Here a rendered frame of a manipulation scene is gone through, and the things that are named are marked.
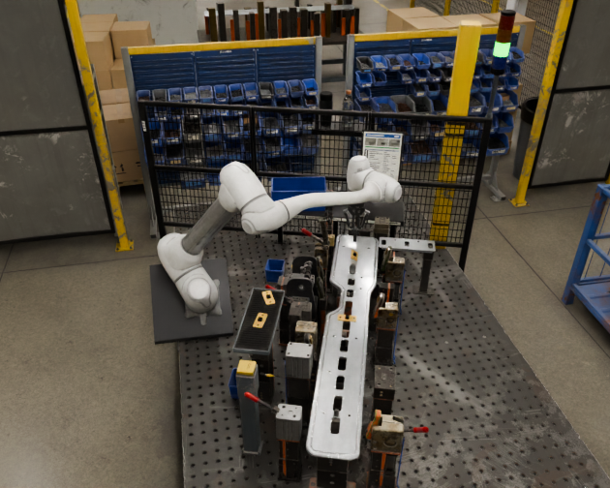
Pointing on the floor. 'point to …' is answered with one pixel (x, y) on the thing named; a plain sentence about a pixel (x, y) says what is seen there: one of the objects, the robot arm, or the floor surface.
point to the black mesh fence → (302, 158)
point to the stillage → (609, 296)
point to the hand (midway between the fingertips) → (354, 233)
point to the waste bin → (524, 133)
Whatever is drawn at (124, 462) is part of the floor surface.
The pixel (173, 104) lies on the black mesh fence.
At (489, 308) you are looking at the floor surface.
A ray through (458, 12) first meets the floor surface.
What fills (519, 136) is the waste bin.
